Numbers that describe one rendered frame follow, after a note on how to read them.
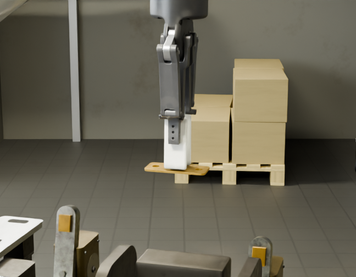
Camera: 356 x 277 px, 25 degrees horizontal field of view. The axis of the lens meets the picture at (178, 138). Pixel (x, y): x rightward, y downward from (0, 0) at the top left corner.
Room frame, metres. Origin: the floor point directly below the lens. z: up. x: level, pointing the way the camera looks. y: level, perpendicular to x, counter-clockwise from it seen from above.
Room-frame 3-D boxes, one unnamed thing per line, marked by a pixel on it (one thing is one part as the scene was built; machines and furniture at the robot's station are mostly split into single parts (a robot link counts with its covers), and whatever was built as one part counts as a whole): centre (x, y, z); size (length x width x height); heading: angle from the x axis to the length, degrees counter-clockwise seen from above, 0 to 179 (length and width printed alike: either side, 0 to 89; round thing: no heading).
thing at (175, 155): (1.04, 0.00, 1.31); 0.03 x 0.01 x 0.07; 76
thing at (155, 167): (1.05, 0.00, 1.27); 0.08 x 0.04 x 0.01; 76
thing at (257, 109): (5.88, -0.40, 0.37); 1.19 x 0.85 x 0.73; 0
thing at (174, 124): (1.02, 0.01, 1.33); 0.03 x 0.01 x 0.05; 166
